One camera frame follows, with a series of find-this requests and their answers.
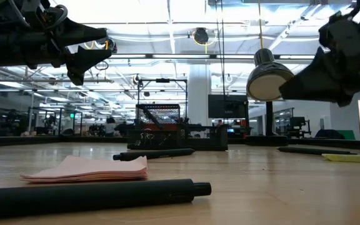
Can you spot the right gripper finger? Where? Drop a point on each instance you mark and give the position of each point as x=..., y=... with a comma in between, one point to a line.
x=311, y=84

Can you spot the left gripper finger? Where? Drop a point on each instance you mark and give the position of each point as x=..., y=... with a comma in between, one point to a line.
x=77, y=34
x=83, y=62

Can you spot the black pen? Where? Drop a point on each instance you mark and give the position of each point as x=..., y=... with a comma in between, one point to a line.
x=311, y=151
x=155, y=154
x=89, y=197
x=152, y=118

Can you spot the yellow sticky note pad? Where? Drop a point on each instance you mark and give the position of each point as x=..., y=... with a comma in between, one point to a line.
x=348, y=158

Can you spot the pink sticky note pad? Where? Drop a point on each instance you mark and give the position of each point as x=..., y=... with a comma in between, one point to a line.
x=89, y=170

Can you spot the black mesh desk organizer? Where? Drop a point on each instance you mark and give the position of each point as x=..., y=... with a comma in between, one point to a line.
x=198, y=139

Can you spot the black background robot station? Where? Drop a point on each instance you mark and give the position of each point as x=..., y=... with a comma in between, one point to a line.
x=297, y=125

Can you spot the black desk lamp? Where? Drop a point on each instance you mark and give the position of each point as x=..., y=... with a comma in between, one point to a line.
x=266, y=84

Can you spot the green panel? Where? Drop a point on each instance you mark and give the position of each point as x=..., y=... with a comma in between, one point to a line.
x=347, y=134

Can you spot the person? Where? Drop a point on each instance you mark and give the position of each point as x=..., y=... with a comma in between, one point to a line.
x=109, y=127

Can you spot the black background monitor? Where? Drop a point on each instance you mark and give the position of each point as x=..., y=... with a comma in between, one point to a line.
x=227, y=106

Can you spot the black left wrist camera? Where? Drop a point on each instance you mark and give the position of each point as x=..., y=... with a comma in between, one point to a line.
x=53, y=14

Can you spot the black background frame rig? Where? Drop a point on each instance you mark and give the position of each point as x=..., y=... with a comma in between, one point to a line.
x=162, y=80

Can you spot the black aluminium table frame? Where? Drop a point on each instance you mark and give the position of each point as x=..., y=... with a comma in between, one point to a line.
x=42, y=140

